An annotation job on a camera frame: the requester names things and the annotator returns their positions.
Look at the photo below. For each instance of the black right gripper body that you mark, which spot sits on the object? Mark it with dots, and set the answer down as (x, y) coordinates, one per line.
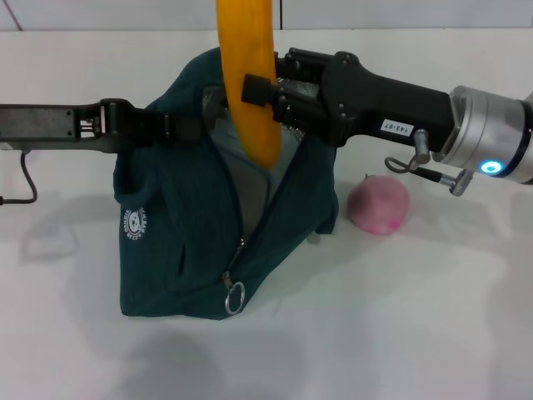
(375, 104)

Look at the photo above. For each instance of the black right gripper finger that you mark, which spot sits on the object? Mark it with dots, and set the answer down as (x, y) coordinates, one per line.
(291, 110)
(304, 66)

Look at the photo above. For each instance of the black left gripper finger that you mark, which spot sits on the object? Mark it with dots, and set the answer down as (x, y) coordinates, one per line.
(158, 127)
(100, 148)

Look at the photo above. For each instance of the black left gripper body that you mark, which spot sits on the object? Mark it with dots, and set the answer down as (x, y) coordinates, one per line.
(37, 125)

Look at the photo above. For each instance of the yellow banana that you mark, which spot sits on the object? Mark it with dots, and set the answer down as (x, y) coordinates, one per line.
(245, 50)

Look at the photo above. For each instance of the clear plastic food container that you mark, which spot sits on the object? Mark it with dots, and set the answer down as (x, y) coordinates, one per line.
(245, 187)

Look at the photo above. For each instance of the dark teal insulated lunch bag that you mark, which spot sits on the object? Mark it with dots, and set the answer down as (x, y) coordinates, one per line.
(175, 216)

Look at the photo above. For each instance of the pink peach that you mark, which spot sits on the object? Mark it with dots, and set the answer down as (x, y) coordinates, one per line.
(379, 204)

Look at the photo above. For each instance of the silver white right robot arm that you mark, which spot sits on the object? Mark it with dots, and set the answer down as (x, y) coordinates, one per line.
(483, 125)

